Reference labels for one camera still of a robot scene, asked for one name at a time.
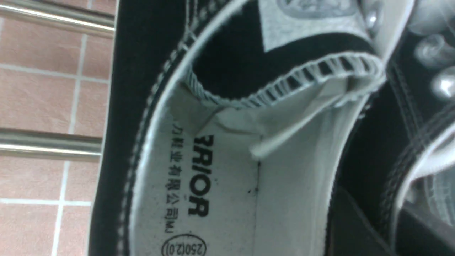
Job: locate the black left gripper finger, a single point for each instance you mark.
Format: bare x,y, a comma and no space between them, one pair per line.
350,233

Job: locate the pink checkered tablecloth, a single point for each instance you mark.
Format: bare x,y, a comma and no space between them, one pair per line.
52,81

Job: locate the black canvas sneaker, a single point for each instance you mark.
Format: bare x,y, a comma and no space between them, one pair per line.
228,121
399,165

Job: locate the steel shoe rack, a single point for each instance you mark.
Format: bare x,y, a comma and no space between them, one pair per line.
33,144

